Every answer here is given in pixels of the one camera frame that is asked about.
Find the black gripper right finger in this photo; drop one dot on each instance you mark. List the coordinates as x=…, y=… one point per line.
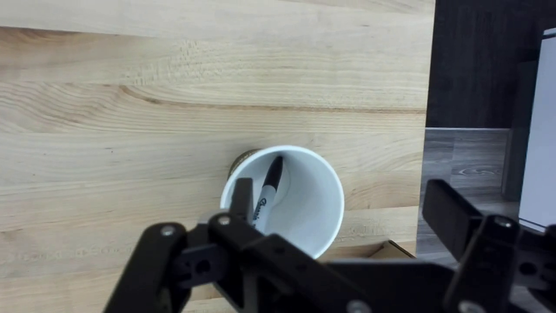
x=496, y=261

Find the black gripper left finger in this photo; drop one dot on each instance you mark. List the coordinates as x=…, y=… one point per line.
x=231, y=254

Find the brown paper cup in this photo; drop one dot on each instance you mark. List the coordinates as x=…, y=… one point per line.
x=312, y=202

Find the cardboard box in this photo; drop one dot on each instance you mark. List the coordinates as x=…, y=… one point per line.
x=370, y=251

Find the white panel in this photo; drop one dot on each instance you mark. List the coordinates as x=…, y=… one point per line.
x=540, y=127

